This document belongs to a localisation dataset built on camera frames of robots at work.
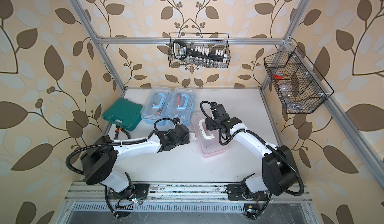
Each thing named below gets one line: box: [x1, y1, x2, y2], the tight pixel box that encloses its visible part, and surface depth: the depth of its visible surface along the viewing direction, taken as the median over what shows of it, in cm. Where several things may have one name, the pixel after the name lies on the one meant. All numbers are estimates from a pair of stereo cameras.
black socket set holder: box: [173, 40, 228, 63], surface depth 85 cm
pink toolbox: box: [192, 110, 229, 158], surface depth 82 cm
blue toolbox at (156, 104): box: [140, 86, 173, 126], surface depth 98 cm
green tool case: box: [102, 98, 143, 132], surface depth 102 cm
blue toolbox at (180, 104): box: [166, 87, 196, 125], surface depth 101 cm
